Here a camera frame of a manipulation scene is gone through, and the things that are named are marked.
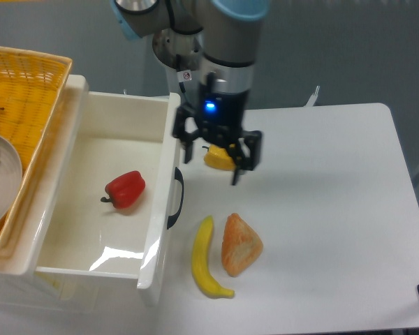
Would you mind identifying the red bell pepper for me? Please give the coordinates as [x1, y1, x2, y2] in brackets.
[100, 170, 146, 209]

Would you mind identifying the yellow woven basket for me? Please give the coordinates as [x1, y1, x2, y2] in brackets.
[0, 46, 73, 250]

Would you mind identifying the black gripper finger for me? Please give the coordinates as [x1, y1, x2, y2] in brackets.
[228, 131, 263, 186]
[172, 103, 200, 164]

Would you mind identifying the open white upper drawer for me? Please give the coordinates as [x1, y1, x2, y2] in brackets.
[36, 92, 181, 289]

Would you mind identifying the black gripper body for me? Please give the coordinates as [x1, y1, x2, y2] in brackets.
[194, 87, 249, 149]

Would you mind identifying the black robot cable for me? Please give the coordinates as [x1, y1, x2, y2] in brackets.
[176, 54, 196, 113]

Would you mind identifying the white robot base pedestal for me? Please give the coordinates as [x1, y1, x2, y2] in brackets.
[151, 27, 210, 113]

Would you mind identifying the grey ribbed plate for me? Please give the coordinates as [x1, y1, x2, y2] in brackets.
[0, 136, 23, 220]

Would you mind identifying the yellow bell pepper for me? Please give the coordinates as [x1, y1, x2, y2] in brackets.
[203, 144, 236, 171]

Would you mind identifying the black drawer handle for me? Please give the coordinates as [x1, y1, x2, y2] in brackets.
[167, 167, 184, 230]

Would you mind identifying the triangular orange pastry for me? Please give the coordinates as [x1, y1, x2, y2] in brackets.
[221, 213, 263, 277]

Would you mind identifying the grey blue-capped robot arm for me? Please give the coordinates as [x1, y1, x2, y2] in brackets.
[111, 1, 270, 184]

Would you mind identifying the yellow banana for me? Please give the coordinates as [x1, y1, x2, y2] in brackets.
[191, 216, 235, 299]

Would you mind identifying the white table bracket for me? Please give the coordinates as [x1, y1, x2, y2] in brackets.
[304, 85, 321, 107]

